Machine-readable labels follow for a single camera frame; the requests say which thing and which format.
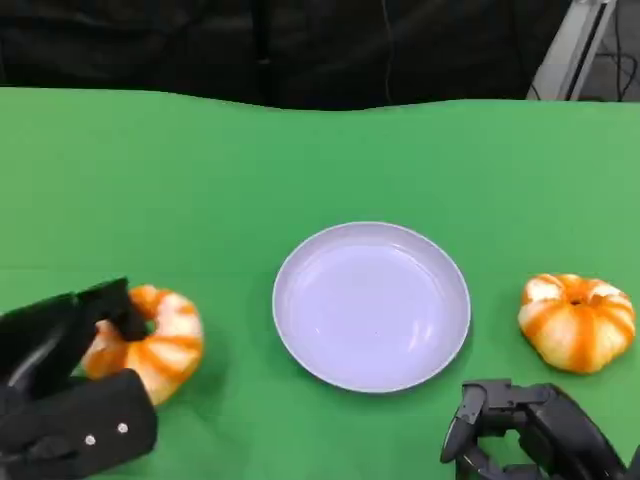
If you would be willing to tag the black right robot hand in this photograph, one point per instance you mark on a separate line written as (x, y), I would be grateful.
(560, 430)

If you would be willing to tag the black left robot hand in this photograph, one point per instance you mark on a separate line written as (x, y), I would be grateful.
(50, 420)

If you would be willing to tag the orange white toy bread roll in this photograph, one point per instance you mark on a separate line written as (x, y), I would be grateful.
(170, 345)
(575, 330)

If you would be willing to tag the lilac plate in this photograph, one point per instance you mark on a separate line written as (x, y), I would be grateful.
(370, 310)

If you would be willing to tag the green table cloth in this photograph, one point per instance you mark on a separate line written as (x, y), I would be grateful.
(150, 200)

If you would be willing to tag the grey metal stand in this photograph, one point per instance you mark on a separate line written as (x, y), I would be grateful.
(575, 55)

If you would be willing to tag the black backdrop curtain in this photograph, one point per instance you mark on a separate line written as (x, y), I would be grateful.
(175, 45)

